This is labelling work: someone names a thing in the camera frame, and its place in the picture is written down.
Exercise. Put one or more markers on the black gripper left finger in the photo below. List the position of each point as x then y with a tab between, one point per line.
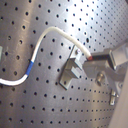
102	58

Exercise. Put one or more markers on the small metal bracket clip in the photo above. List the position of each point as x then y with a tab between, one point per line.
113	97

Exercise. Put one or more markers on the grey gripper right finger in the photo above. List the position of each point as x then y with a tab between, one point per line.
102	72

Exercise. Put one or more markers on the grey metal cable clip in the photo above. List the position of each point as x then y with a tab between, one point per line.
70	70

